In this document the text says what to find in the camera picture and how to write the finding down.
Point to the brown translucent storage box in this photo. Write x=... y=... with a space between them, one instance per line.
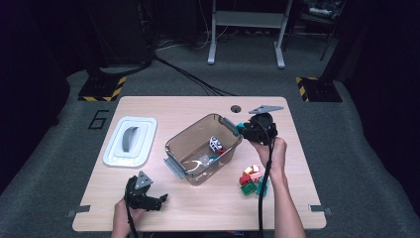
x=188 y=145

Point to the grey tape strip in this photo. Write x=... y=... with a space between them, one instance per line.
x=79 y=209
x=318 y=208

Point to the pile of coloured toy bricks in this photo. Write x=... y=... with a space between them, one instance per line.
x=249 y=188

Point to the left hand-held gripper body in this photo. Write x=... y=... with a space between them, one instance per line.
x=137 y=195

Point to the person's right hand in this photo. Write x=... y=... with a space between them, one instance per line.
x=275 y=158

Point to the dark curtain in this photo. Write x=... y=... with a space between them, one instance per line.
x=389 y=82
x=33 y=66

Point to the teal toy brick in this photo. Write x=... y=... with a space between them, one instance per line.
x=239 y=126

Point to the red toy brick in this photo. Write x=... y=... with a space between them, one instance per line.
x=222 y=151

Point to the dark equipment cabinet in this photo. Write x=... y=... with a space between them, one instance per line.
x=119 y=33

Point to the orange toy brick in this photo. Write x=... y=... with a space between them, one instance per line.
x=247 y=170

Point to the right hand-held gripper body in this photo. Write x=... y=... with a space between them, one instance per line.
x=262 y=130

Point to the person's left hand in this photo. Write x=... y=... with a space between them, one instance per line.
x=121 y=218

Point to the black table grommet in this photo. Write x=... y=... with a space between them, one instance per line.
x=235 y=108

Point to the striped black base plate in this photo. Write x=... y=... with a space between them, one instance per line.
x=99 y=88
x=322 y=91

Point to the grey metal stand frame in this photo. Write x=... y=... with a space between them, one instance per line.
x=247 y=19

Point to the blue toy brick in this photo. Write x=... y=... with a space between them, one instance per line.
x=213 y=159

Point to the white toy car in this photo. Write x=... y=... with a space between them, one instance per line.
x=215 y=143

